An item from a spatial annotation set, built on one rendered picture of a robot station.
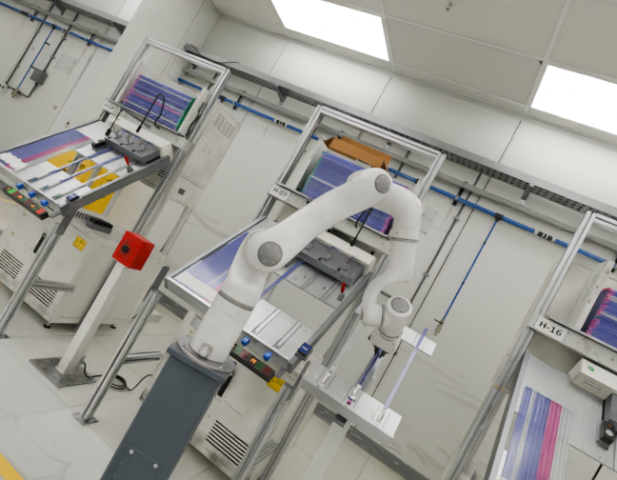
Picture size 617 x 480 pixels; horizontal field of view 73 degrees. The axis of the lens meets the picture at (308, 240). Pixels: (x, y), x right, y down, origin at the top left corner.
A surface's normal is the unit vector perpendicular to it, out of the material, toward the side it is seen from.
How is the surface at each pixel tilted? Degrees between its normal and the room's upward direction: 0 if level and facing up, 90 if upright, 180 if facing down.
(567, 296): 90
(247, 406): 90
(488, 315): 90
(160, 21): 90
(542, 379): 44
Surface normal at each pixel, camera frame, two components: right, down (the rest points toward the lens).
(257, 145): -0.29, -0.20
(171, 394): 0.00, -0.04
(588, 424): 0.14, -0.77
